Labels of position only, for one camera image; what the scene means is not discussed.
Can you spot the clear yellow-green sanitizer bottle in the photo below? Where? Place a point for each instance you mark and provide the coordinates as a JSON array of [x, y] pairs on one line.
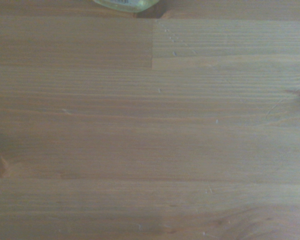
[[130, 6]]

